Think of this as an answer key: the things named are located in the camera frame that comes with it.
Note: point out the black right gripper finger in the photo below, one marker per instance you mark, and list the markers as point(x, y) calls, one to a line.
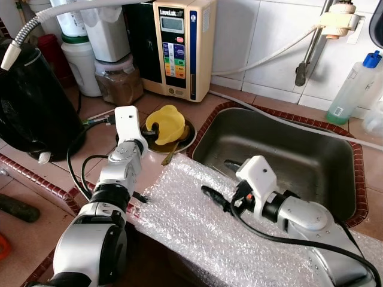
point(219, 196)
point(218, 202)

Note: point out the yellow plastic bowl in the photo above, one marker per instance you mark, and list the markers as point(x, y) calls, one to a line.
point(170, 122)

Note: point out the stainless steel bowl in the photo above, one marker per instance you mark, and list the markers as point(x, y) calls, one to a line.
point(190, 136)

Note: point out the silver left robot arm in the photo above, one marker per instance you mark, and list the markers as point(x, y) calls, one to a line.
point(90, 245)

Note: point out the bubble wrap sheet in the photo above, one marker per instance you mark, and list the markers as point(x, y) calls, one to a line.
point(197, 239)

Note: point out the brown spice jar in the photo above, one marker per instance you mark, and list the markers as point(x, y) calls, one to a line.
point(119, 84)

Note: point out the stainless steel sink basin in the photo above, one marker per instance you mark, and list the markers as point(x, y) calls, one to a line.
point(299, 155)

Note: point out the beige water ionizer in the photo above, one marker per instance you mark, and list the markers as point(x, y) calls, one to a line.
point(179, 42)

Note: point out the white jar green lid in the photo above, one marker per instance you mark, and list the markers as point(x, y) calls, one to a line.
point(81, 69)

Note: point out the white plastic container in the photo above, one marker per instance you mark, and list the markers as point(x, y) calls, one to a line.
point(108, 36)

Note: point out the black electric kettle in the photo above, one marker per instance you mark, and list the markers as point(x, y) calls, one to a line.
point(36, 107)

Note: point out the red container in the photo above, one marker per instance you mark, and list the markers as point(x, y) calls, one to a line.
point(52, 57)

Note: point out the white labelled bottle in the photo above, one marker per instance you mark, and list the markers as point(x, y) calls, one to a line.
point(70, 18)

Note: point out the clear bottle blue cap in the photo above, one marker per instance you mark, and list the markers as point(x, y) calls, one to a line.
point(350, 95)

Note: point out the dark green oblong object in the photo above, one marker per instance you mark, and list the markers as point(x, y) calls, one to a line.
point(18, 208)

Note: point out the grey flexible pipe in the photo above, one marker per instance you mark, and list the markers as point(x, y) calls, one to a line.
point(36, 21)

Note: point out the steel faucet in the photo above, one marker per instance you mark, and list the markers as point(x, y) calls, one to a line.
point(311, 48)

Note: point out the black hanging pan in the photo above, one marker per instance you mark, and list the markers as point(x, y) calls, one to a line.
point(377, 24)

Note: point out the orange plastic object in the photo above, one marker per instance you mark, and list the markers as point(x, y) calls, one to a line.
point(4, 247)

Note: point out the beige faucet diverter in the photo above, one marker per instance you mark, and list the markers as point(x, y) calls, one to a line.
point(338, 21)

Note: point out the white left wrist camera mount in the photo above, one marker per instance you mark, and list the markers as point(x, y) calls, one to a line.
point(127, 122)

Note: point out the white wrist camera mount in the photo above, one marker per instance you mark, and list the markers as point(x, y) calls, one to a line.
point(127, 122)
point(257, 173)

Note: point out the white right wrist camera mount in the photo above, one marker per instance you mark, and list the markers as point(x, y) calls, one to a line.
point(257, 173)

